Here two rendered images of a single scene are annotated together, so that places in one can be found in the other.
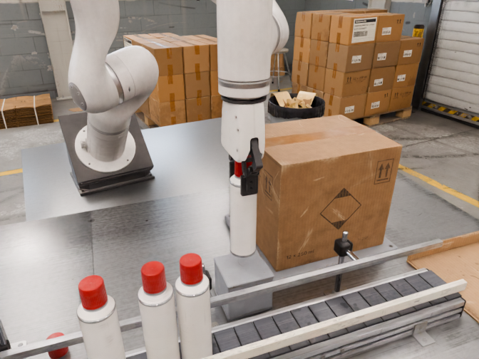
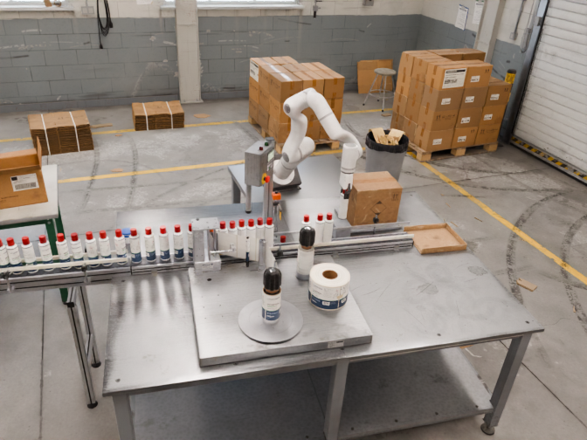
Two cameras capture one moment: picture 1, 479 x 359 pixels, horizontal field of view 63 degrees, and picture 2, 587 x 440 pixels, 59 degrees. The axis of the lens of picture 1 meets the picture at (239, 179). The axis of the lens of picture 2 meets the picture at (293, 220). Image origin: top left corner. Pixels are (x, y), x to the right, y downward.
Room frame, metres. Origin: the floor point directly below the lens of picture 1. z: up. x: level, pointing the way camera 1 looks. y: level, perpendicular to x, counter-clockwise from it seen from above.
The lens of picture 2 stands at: (-2.14, 0.07, 2.56)
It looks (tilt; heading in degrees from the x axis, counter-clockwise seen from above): 31 degrees down; 4
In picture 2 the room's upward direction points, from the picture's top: 4 degrees clockwise
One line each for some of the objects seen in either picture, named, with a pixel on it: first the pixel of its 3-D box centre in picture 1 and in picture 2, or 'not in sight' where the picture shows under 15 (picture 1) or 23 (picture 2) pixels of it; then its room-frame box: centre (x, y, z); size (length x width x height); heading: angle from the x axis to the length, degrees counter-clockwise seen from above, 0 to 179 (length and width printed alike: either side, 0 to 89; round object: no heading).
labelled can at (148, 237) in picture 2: not in sight; (149, 244); (0.11, 1.01, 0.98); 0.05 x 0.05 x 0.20
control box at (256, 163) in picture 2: not in sight; (259, 163); (0.40, 0.47, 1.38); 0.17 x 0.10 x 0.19; 165
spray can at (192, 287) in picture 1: (194, 311); (328, 229); (0.46, 0.07, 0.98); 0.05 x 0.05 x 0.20
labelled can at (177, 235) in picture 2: not in sight; (178, 241); (0.16, 0.87, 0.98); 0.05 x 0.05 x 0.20
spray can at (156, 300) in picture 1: (159, 320); (319, 229); (0.44, 0.12, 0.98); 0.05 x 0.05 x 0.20
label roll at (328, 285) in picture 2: not in sight; (328, 285); (-0.04, 0.04, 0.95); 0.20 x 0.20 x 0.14
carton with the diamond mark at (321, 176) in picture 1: (311, 186); (370, 199); (0.87, -0.18, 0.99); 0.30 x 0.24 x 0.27; 111
